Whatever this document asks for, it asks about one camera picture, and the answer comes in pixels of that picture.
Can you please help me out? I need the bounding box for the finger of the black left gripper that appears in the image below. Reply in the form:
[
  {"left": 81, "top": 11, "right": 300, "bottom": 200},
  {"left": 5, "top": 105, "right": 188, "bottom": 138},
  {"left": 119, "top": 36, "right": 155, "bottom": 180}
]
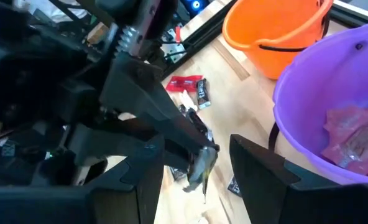
[
  {"left": 99, "top": 53, "right": 221, "bottom": 153},
  {"left": 67, "top": 124, "right": 200, "bottom": 170}
]

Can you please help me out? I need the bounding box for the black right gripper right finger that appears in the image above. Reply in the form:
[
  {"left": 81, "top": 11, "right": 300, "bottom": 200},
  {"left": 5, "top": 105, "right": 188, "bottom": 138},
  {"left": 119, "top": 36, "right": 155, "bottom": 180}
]
[{"left": 229, "top": 134, "right": 368, "bottom": 224}]

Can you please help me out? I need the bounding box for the purple plastic halloween bucket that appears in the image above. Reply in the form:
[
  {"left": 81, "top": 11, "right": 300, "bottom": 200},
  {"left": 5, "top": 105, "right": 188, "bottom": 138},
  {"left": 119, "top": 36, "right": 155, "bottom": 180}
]
[{"left": 268, "top": 21, "right": 368, "bottom": 186}]

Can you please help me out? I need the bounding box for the white Whoppers candy pack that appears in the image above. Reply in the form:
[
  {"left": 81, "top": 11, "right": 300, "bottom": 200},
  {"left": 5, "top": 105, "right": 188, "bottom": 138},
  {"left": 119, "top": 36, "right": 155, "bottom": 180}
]
[{"left": 177, "top": 90, "right": 199, "bottom": 113}]

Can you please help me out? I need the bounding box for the dark brown candy bar wrapper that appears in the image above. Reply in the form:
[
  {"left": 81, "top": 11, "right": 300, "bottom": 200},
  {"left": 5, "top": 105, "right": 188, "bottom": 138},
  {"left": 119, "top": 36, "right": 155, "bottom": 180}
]
[
  {"left": 227, "top": 175, "right": 242, "bottom": 198},
  {"left": 179, "top": 105, "right": 216, "bottom": 144},
  {"left": 196, "top": 78, "right": 212, "bottom": 110},
  {"left": 183, "top": 146, "right": 219, "bottom": 203},
  {"left": 169, "top": 166, "right": 188, "bottom": 182}
]

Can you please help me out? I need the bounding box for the orange plastic halloween bucket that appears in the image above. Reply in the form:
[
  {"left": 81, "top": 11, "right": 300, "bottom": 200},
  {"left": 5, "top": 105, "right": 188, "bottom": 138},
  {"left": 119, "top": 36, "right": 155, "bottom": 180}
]
[{"left": 222, "top": 0, "right": 334, "bottom": 80}]

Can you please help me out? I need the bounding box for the red candy wrapper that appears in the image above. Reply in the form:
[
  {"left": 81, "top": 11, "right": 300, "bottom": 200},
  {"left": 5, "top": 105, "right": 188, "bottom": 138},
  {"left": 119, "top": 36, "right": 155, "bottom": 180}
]
[
  {"left": 320, "top": 130, "right": 368, "bottom": 180},
  {"left": 323, "top": 104, "right": 368, "bottom": 147},
  {"left": 165, "top": 74, "right": 204, "bottom": 93}
]

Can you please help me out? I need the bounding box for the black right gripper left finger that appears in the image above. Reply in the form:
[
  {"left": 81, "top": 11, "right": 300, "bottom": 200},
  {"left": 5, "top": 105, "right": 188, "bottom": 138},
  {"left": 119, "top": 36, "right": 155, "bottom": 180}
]
[{"left": 0, "top": 134, "right": 167, "bottom": 224}]

